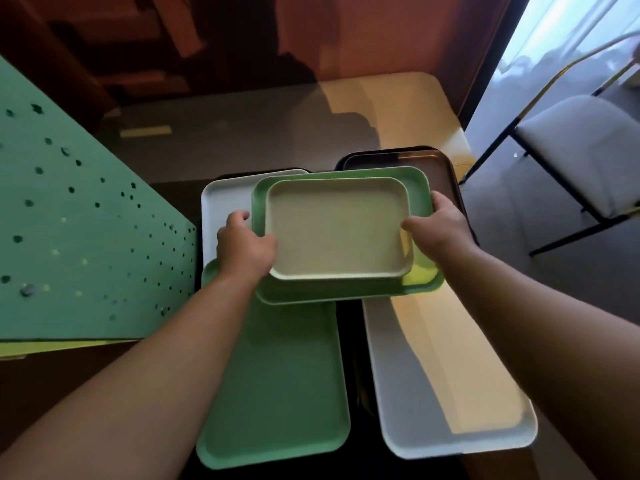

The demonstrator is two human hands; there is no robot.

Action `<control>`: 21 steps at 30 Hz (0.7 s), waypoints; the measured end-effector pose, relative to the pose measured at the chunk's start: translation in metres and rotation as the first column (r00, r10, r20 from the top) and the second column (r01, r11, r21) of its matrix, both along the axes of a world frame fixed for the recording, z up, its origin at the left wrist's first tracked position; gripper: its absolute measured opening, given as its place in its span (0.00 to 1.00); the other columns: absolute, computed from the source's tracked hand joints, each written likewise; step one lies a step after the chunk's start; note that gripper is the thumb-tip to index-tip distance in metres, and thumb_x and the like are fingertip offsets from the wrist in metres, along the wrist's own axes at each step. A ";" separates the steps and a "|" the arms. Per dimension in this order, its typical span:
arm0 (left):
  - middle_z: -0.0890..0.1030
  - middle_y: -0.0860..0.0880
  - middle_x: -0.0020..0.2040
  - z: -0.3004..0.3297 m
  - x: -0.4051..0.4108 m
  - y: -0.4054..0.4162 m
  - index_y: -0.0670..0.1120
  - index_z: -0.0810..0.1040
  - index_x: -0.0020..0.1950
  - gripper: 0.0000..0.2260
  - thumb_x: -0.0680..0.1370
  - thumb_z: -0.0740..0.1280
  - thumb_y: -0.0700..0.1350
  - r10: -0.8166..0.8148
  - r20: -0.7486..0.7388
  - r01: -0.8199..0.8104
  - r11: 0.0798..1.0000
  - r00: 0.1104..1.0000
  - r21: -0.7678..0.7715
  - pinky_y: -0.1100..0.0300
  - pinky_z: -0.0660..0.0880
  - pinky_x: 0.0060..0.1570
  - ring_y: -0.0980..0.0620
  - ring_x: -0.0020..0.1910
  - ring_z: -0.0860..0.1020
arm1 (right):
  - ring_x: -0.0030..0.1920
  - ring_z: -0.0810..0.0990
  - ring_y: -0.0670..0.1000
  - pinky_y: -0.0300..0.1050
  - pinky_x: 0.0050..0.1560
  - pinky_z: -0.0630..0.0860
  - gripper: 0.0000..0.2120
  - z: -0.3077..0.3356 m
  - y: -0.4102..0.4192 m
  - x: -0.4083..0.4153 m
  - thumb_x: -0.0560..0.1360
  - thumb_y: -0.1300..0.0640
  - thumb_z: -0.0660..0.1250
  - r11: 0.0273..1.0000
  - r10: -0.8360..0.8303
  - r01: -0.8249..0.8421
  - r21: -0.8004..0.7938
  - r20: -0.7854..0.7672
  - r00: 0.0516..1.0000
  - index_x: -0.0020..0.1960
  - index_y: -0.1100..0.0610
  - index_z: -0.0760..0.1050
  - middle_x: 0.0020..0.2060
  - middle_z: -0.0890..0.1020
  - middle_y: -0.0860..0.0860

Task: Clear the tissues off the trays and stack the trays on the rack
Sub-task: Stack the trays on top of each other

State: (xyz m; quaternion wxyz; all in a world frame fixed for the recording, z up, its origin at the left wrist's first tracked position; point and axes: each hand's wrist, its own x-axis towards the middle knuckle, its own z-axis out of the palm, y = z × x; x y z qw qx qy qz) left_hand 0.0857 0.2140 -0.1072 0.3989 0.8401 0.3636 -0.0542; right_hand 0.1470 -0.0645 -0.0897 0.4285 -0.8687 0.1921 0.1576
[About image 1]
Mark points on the person's right hand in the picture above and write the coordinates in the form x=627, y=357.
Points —
x=445, y=234

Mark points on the person's left hand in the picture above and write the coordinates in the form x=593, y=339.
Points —
x=242, y=254

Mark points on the person's right thumb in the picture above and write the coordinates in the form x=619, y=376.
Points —
x=416, y=225

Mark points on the person's left thumb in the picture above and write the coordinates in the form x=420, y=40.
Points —
x=264, y=242

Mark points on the small cream tray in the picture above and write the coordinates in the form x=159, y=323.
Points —
x=337, y=227

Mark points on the medium green tray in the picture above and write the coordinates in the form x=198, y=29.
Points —
x=325, y=292

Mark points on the person's left forearm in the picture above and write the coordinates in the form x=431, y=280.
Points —
x=135, y=389

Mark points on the person's right forearm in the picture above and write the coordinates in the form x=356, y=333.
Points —
x=545, y=354

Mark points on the medium white tray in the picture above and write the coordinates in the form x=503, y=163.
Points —
x=222, y=199

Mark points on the dark brown tray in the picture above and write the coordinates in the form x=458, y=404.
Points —
x=440, y=169

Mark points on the large mint green tray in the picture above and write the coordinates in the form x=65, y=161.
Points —
x=280, y=384

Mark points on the black tray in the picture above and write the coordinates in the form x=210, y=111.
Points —
x=355, y=354

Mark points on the large white tray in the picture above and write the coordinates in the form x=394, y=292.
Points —
x=445, y=374

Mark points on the pale tape strip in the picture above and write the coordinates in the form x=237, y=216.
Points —
x=146, y=131

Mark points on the green pegboard panel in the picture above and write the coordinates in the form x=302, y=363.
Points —
x=85, y=229

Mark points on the black chair with grey cushion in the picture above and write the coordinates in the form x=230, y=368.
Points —
x=585, y=144

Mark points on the yellow board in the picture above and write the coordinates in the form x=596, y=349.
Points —
x=55, y=347

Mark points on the white curtain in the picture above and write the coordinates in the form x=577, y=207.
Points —
x=555, y=29

